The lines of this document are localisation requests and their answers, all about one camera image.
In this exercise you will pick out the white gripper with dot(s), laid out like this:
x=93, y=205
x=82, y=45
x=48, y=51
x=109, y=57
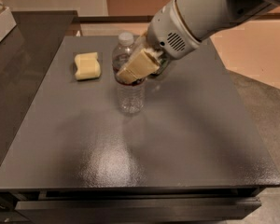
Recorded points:
x=168, y=32

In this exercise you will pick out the clear plastic water bottle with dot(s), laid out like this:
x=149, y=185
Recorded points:
x=131, y=96

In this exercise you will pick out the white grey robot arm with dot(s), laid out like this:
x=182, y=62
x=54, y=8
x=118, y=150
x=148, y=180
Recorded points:
x=207, y=17

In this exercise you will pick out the yellow sponge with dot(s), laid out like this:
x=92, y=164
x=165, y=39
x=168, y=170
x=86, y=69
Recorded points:
x=87, y=66

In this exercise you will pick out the green metal can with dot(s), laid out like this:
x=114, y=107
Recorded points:
x=163, y=63

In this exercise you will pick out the white box on side table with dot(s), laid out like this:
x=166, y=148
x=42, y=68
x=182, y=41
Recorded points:
x=7, y=23

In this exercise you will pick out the dark drawer front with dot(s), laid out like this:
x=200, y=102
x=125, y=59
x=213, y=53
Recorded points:
x=139, y=210

